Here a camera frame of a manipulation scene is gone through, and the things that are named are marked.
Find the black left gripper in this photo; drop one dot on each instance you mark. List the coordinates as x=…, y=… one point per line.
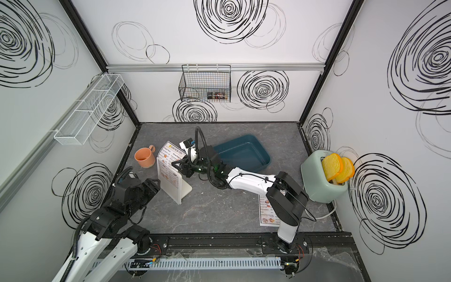
x=152, y=188

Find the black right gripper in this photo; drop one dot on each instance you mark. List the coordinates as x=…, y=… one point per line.
x=188, y=165

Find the white menu holder stand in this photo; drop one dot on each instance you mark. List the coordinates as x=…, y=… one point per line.
x=171, y=181

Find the old dim sum menu sheet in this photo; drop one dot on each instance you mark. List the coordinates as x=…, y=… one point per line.
x=267, y=217

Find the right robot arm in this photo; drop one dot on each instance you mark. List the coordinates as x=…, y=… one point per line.
x=287, y=198

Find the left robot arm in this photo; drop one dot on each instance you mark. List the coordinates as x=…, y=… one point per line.
x=100, y=247

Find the orange ceramic mug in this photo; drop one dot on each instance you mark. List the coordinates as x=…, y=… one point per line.
x=145, y=157

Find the teal plastic tray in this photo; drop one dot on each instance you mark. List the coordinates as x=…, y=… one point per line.
x=245, y=152

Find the small items in basket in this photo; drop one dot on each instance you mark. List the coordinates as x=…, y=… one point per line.
x=216, y=96

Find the mint green toaster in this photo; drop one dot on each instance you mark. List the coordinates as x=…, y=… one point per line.
x=316, y=185

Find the yellow toast slice front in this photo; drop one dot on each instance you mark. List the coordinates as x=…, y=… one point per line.
x=332, y=166

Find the yellow toast slice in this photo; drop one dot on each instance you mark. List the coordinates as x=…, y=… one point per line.
x=332, y=166
x=347, y=172

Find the yellow toast slice back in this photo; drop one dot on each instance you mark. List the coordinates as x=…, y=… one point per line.
x=347, y=172

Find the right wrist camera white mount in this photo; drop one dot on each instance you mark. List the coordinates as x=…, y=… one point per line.
x=189, y=146

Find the black wire basket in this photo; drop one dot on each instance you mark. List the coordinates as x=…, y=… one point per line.
x=196, y=85

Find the white mesh wall shelf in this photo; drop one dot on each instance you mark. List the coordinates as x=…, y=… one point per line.
x=100, y=108

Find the aluminium wall rail back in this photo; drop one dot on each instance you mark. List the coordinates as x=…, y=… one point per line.
x=238, y=67

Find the aluminium wall rail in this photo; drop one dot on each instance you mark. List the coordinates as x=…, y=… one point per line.
x=15, y=181
x=238, y=67

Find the white slotted cable duct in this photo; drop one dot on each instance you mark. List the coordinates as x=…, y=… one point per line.
x=228, y=263

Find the aluminium wall rail left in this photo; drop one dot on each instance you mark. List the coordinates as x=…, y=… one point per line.
x=15, y=181

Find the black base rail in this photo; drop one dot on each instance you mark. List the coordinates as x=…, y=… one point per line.
x=267, y=243

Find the black corner frame post left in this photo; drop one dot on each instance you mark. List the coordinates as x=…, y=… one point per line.
x=89, y=42

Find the black corner frame post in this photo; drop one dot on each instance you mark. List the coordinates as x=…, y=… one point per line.
x=89, y=42
x=345, y=28

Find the black corner frame post right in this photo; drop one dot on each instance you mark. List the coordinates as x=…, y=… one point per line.
x=345, y=28

